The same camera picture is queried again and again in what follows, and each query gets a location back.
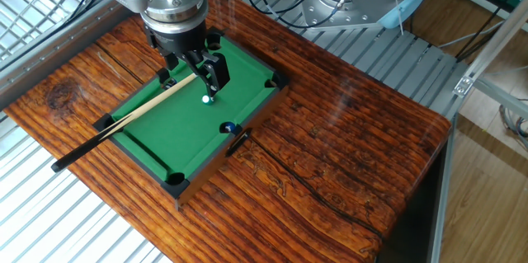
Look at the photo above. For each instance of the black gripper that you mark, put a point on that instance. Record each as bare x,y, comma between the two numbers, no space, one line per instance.
177,42

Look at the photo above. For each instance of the dark pool ball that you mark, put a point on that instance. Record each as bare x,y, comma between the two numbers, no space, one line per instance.
169,84

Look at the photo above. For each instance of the green striped pool ball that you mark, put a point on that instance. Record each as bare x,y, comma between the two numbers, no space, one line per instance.
207,99

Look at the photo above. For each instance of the mini green felt pool table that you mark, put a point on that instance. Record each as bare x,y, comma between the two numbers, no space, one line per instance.
177,131

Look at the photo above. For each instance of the blue pool ball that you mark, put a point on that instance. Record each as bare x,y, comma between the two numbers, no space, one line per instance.
229,127

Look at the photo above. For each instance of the aluminium table leg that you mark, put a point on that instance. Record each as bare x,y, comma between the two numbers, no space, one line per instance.
443,193

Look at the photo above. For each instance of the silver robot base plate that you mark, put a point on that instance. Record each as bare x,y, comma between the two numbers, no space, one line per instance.
330,11

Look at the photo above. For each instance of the aluminium frame post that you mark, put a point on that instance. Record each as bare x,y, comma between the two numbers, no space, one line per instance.
491,40

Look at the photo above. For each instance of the aluminium frame crossbar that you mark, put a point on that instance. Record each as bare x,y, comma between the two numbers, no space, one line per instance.
495,94

